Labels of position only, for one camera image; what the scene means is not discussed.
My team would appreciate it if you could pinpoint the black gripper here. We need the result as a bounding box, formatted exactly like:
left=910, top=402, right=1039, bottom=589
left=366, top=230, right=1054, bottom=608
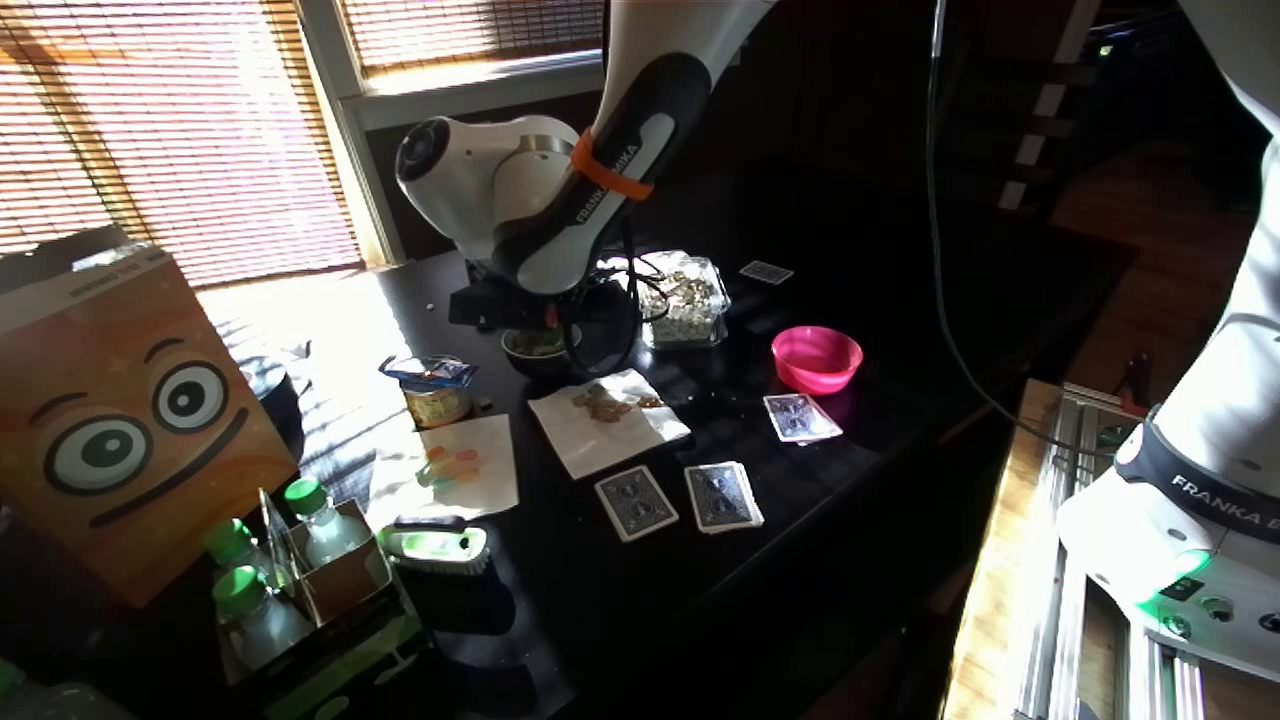
left=453, top=273, right=637, bottom=374

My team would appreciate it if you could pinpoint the plain white serviette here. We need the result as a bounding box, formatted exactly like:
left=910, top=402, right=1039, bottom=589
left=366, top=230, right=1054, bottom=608
left=522, top=365, right=696, bottom=483

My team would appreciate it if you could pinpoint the pink plastic bowl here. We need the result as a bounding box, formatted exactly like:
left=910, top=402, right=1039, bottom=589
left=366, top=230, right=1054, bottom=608
left=766, top=323, right=868, bottom=400

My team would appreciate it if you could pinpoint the white serviette with orange print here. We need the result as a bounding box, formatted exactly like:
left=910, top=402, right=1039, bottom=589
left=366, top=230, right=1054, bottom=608
left=411, top=412, right=522, bottom=520

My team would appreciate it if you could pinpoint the brown snack pieces pile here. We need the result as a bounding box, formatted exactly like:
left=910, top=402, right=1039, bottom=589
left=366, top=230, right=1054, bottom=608
left=572, top=379, right=639, bottom=429

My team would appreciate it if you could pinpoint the tin can with blue label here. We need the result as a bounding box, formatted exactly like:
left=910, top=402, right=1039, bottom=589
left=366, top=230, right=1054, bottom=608
left=377, top=350, right=478, bottom=433

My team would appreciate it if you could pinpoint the clear plastic snack container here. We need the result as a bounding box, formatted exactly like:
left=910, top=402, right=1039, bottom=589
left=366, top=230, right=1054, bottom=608
left=637, top=243, right=737, bottom=350

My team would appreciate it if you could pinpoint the blue back playing card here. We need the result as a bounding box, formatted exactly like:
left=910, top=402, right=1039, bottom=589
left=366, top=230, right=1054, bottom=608
left=678, top=455, right=766, bottom=538
left=593, top=463, right=682, bottom=547
left=737, top=256, right=798, bottom=286

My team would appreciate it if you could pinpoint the white green small device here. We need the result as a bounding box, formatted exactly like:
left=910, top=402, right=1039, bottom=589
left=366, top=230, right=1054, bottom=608
left=377, top=517, right=494, bottom=579

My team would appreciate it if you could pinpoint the purple back playing card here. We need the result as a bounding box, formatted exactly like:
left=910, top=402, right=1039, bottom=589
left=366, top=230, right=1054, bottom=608
left=759, top=386, right=846, bottom=453

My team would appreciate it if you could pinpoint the black round container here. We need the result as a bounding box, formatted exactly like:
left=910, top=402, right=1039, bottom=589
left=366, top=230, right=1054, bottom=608
left=253, top=371, right=310, bottom=463

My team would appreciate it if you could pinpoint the brown slatted window blind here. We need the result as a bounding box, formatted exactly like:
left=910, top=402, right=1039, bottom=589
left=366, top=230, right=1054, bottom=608
left=332, top=0, right=614, bottom=77
left=0, top=0, right=366, bottom=290

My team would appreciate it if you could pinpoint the green cap clear bottle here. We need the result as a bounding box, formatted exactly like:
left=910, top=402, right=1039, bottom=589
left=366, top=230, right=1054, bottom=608
left=206, top=565, right=314, bottom=684
left=201, top=517, right=276, bottom=592
left=276, top=474, right=393, bottom=616

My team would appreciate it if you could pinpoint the green black bottle carrier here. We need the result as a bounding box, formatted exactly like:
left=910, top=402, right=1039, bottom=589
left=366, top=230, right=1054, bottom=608
left=212, top=483, right=431, bottom=711

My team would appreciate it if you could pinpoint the orange cardboard box with face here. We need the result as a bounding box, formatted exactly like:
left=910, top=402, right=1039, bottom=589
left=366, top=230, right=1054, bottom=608
left=0, top=226, right=300, bottom=610

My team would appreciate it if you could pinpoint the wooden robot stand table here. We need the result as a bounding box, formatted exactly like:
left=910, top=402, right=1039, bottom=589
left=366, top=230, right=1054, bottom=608
left=934, top=374, right=1280, bottom=720

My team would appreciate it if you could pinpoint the black rack with white labels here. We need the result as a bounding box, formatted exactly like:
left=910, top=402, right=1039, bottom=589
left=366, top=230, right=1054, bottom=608
left=992, top=0, right=1106, bottom=220

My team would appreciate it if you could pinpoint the orange strap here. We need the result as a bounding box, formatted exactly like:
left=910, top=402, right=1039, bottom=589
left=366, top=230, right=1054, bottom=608
left=569, top=132, right=659, bottom=206

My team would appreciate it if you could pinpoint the long black robot cable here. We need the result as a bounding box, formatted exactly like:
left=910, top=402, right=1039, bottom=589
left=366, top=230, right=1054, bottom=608
left=921, top=0, right=1065, bottom=436

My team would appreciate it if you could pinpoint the metal rail frame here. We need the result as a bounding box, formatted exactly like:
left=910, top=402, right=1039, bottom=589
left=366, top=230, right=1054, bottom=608
left=1014, top=379, right=1212, bottom=720

